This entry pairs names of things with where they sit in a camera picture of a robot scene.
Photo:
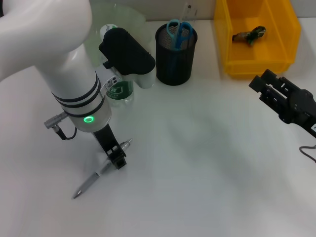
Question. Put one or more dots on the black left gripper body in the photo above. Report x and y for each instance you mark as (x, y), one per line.
(105, 138)

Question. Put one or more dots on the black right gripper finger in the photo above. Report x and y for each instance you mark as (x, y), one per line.
(256, 84)
(284, 84)

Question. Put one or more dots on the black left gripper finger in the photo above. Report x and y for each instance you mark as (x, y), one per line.
(118, 160)

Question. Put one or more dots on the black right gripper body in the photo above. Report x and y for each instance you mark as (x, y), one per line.
(306, 111)

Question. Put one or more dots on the silver pen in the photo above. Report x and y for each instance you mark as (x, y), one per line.
(91, 181)

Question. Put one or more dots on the green plastic wrapper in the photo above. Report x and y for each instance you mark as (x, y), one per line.
(249, 35)

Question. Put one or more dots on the clear water bottle green label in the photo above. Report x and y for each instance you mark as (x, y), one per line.
(121, 91)

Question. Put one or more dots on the blue scissors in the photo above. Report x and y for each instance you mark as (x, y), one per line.
(182, 34)

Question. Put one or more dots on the transparent plastic ruler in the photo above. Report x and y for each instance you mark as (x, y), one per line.
(190, 11)

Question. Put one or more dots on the black mesh pen holder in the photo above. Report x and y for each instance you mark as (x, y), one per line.
(184, 66)

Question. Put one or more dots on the green translucent fruit bowl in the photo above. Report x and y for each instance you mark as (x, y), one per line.
(133, 22)

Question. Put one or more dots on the yellow plastic bin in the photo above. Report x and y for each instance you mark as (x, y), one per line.
(256, 61)

